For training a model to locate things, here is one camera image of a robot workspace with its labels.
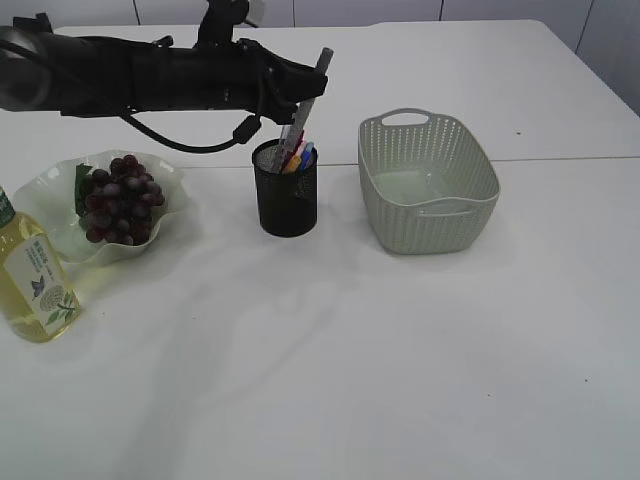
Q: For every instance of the pink purple scissors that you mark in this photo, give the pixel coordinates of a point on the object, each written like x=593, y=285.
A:
x=300, y=149

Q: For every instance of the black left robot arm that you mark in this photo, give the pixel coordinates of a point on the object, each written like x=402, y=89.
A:
x=77, y=74

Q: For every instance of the red marker pen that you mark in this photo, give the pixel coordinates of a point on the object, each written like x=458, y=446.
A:
x=293, y=147

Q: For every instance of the yellow tea bottle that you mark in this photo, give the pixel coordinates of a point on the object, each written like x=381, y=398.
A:
x=37, y=299

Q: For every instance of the black mesh pen holder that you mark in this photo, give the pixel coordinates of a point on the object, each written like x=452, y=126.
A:
x=287, y=203

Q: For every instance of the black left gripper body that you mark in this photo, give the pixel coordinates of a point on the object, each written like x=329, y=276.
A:
x=246, y=79

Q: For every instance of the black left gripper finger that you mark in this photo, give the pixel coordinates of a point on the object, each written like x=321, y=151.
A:
x=290, y=84

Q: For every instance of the clear plastic ruler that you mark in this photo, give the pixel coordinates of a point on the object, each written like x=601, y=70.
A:
x=280, y=151

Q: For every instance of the pale green wavy plate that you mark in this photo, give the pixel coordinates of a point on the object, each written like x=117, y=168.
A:
x=50, y=199

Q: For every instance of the green plastic woven basket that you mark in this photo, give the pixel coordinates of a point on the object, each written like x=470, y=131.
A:
x=437, y=143

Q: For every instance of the gold marker pen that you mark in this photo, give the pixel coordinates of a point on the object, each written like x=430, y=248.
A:
x=291, y=165

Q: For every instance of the purple grape bunch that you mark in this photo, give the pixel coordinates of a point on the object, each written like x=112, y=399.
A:
x=116, y=204

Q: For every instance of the blue scissors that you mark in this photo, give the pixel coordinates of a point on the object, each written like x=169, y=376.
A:
x=307, y=156

